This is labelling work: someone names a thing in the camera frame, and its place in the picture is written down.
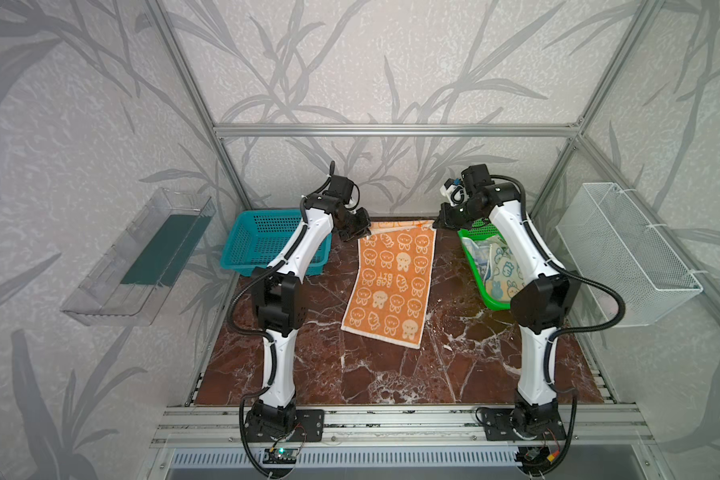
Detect green plastic basket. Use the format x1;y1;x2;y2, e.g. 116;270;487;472
458;220;524;311

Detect orange bunny towel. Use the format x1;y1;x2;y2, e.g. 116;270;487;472
341;220;436;349

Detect teal plastic basket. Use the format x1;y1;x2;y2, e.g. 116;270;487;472
220;209;301;277

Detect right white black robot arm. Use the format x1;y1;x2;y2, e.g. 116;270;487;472
434;164;626;429

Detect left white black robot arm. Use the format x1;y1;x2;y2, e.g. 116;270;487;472
227;174;371;432

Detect blue bunny towel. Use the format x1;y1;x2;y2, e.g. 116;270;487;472
462;235;525;303

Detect green lit circuit board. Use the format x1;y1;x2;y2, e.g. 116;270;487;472
263;447;300;465

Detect pink item in wire basket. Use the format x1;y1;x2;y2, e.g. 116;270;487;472
595;291;620;319

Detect white wire mesh basket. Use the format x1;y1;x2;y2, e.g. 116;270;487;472
556;182;703;328

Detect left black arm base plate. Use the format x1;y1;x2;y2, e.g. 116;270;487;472
242;404;325;443

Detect clear plastic wall shelf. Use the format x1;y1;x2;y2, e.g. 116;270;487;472
61;187;216;327

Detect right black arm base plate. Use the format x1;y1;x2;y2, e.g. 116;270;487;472
475;406;567;441

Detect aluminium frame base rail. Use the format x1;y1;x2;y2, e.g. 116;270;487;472
138;404;673;479

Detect right wired connector board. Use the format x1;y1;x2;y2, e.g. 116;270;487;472
516;446;560;468

